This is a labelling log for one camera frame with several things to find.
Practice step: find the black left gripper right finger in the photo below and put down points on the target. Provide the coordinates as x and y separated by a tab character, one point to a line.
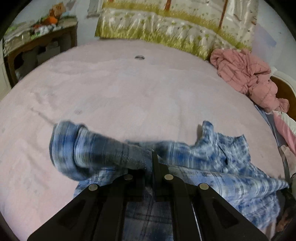
198	212

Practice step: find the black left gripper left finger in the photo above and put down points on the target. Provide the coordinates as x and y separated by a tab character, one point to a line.
97	213

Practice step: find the blue white plaid shirt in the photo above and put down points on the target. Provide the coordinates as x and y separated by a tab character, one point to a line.
222	162

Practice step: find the light blue cloth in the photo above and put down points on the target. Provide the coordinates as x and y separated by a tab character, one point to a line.
280	141

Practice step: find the white pink pillow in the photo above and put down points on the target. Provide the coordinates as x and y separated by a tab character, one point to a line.
286	126

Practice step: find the pink bed sheet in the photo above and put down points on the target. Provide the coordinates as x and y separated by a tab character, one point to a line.
167	96

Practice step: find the white wooden headboard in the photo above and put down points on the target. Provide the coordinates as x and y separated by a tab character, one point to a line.
286	88

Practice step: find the pink crumpled quilt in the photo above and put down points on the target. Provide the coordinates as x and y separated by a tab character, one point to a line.
249	75

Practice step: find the small dark object on bed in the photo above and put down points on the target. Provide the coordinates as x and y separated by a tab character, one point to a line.
140	57

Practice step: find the dark wooden side table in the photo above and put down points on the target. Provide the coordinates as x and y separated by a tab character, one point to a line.
63	39

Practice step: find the tree print curtain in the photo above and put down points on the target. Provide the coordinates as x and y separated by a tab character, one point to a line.
196	27

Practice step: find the clutter on side table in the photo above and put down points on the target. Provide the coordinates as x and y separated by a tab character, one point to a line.
22	33

